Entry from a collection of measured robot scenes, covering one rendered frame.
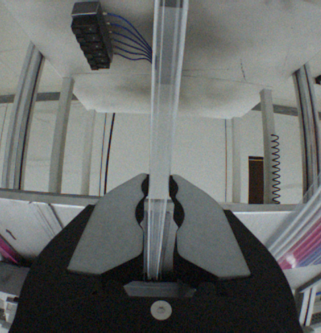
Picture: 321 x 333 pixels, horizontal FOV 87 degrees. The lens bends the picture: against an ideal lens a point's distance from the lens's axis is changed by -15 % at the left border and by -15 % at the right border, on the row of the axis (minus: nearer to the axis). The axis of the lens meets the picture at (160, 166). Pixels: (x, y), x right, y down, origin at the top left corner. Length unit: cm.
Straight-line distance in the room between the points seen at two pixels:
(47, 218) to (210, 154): 182
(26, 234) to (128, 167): 165
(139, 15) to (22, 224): 41
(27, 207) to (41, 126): 207
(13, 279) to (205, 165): 178
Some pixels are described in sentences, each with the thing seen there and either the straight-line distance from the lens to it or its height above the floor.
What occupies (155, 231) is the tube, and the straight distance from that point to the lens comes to 18.
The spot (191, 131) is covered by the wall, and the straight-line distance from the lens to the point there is 197.
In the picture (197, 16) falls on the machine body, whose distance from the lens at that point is 45.
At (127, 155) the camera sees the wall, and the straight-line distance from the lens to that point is 190.
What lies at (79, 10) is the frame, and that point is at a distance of 43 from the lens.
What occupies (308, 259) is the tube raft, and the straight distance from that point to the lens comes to 36.
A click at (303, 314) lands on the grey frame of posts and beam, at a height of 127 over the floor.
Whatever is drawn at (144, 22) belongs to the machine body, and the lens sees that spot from 47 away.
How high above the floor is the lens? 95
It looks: 7 degrees down
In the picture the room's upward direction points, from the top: 178 degrees counter-clockwise
